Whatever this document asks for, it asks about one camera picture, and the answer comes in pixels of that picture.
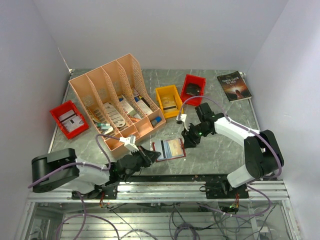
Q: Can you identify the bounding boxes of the purple cable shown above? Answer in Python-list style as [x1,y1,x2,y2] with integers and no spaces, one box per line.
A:
[27,133,126,240]
[177,95,284,218]

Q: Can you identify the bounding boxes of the yellow plastic bin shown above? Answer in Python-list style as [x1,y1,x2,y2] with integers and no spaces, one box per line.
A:
[155,84,183,119]

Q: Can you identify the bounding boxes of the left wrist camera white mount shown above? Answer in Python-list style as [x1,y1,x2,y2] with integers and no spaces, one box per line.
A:
[119,134,139,152]

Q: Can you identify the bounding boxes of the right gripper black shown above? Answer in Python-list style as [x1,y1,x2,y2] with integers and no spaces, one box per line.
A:
[181,122,211,149]

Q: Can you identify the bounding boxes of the white cards in left bin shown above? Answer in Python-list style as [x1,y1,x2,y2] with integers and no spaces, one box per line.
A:
[58,110,84,133]

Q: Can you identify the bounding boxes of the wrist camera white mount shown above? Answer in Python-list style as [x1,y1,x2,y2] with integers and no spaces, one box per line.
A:
[176,113,190,131]
[119,134,139,152]

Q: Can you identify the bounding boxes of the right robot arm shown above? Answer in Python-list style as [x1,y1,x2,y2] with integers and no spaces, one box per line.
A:
[176,102,284,198]

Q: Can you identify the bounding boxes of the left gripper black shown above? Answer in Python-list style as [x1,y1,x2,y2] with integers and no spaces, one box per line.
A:
[131,144,162,171]

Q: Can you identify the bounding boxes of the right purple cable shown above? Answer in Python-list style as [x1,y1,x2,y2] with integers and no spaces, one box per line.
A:
[177,95,284,218]

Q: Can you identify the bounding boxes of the black credit card stack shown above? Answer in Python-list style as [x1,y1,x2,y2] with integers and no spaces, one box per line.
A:
[185,83,202,96]

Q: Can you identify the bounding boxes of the aluminium mounting rail frame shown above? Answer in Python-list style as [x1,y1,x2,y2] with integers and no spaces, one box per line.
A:
[15,180,302,240]

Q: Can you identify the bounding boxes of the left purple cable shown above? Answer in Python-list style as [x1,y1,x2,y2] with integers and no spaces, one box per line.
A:
[27,133,126,240]

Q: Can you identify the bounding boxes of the blue capped tube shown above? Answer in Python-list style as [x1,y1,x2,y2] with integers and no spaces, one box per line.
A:
[150,116,162,127]

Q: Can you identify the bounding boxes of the gold card in bin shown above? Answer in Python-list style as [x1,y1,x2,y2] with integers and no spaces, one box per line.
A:
[160,94,178,113]

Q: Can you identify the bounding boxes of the red card holder wallet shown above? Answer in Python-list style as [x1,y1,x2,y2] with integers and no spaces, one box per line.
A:
[152,138,186,162]

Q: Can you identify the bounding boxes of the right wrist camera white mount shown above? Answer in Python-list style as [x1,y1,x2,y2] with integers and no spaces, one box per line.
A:
[176,113,190,131]

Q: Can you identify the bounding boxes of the pink file organizer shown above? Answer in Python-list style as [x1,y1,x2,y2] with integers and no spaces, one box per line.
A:
[69,54,166,157]

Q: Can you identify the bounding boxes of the red bin with cards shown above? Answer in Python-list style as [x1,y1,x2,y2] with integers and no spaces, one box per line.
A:
[180,74,206,103]

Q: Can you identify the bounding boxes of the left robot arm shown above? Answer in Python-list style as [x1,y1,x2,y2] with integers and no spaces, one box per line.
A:
[28,146,161,199]

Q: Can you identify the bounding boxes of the dark paperback book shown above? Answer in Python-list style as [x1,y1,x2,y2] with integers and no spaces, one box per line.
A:
[217,71,252,102]

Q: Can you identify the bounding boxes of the white VIP card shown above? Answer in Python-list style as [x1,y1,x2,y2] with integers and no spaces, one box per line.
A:
[154,140,168,162]

